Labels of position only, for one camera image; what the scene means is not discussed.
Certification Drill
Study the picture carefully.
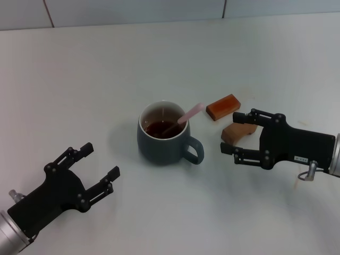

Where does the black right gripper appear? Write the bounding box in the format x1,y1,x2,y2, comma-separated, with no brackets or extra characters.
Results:
220,108,335,171

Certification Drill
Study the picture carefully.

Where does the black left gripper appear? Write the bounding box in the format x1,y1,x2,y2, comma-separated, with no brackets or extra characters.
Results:
7,142,121,239

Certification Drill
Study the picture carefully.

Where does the pink handled metal spoon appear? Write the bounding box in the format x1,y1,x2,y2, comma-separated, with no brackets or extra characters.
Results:
161,103,204,135

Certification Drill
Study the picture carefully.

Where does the grey mug with dark drink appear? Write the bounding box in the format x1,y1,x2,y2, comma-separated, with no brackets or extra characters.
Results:
137,99,205,167

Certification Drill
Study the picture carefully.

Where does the light wooden arch block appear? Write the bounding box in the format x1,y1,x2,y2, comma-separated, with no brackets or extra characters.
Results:
220,122,258,148

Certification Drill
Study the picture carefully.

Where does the orange brown wooden block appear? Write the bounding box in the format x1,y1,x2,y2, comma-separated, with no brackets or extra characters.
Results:
206,93,242,122

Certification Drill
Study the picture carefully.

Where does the left gripper cable plug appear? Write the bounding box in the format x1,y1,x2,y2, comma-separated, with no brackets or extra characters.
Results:
8,189,27,205

